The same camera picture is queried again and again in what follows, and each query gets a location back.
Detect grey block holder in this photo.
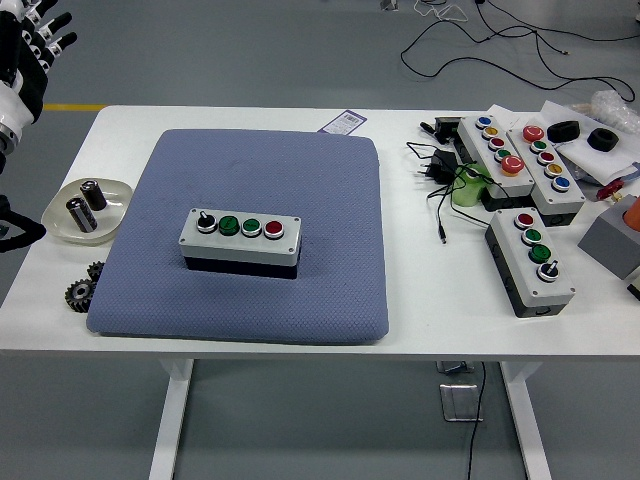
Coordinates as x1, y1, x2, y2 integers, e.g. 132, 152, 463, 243
577, 196, 640, 281

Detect purple barcode label tag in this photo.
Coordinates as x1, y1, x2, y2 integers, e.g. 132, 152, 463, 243
316, 109, 367, 136

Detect five-button box beside papers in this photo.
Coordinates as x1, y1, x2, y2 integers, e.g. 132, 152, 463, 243
505, 123, 586, 227

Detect five-button box with blue end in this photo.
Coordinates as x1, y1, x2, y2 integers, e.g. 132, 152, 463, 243
455, 115, 535, 201

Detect white floor cable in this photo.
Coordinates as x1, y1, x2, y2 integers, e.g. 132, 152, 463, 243
413, 0, 469, 22

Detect white shallow dish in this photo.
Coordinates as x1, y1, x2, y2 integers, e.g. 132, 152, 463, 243
40, 178, 134, 246

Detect clear bubble wrap bag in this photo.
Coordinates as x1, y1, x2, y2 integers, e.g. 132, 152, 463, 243
572, 89, 640, 134

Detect small red knob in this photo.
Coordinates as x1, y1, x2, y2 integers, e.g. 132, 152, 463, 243
597, 177, 626, 202

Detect white paper sheets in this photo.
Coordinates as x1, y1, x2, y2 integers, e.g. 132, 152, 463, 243
484, 99, 640, 189

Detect grey-brown cylindrical capacitor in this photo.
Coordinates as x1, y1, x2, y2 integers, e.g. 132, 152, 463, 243
65, 196, 98, 233

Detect light green tape roll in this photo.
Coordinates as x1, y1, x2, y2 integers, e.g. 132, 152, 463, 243
450, 166, 494, 209

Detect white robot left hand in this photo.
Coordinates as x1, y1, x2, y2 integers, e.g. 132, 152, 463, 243
0, 0, 79, 135

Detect long black floor cable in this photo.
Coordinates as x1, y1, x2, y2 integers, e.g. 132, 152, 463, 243
399, 17, 637, 104

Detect grey four-button control box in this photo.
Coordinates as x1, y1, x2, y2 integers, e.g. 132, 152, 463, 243
178, 207, 303, 281

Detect four-button box with selector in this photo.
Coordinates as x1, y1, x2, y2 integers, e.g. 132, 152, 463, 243
483, 207, 576, 319

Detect black power adapter plug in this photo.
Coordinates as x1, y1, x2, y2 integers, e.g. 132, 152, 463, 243
414, 148, 459, 184

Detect brown cylindrical capacitor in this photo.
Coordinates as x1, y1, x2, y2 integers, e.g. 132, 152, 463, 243
79, 179, 109, 212

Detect black floor socket cable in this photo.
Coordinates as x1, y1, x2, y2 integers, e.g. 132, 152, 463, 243
467, 362, 487, 480

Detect black adapter cord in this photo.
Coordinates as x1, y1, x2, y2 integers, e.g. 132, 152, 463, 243
405, 141, 506, 245

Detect large dark metal gear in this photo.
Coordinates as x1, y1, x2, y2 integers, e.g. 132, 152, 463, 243
63, 278, 99, 314

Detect small black charger block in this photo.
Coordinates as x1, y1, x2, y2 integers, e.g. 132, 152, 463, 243
418, 116, 461, 144

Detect silver floor plate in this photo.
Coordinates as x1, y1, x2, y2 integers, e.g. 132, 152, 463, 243
438, 382, 484, 422

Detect blue-grey padded mat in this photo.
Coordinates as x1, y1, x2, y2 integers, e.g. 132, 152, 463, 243
85, 128, 391, 346

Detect black foam ring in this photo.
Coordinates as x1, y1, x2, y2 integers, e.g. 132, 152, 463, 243
586, 128, 620, 152
545, 120, 582, 144

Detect white table leg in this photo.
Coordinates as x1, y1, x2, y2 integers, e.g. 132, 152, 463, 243
148, 358, 196, 480
499, 360, 554, 480

